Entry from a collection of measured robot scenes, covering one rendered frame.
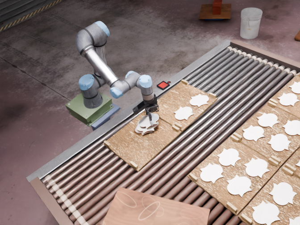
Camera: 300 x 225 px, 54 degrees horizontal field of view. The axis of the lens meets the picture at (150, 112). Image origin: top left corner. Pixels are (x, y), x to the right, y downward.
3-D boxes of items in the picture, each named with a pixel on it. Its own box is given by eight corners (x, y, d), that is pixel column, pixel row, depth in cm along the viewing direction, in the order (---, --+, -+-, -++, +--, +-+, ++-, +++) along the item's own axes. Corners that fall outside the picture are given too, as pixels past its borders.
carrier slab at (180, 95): (146, 110, 220) (146, 109, 219) (181, 82, 238) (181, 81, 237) (182, 132, 200) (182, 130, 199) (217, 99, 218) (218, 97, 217)
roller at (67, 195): (57, 202, 178) (55, 198, 175) (248, 56, 260) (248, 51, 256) (61, 207, 175) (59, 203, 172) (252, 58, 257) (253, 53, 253)
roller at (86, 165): (50, 192, 184) (47, 188, 181) (238, 52, 266) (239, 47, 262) (53, 197, 181) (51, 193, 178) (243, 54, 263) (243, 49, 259)
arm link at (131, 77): (119, 77, 181) (131, 83, 175) (132, 67, 186) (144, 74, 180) (122, 86, 187) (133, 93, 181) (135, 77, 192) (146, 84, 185)
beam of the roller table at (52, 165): (29, 182, 194) (25, 177, 190) (225, 44, 281) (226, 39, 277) (35, 190, 189) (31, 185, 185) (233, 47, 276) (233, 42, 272)
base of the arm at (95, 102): (80, 104, 228) (76, 95, 221) (93, 93, 236) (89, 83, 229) (93, 111, 221) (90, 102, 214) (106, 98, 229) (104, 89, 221)
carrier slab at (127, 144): (103, 144, 201) (102, 143, 200) (145, 111, 219) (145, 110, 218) (138, 172, 181) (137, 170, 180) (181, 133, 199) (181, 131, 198)
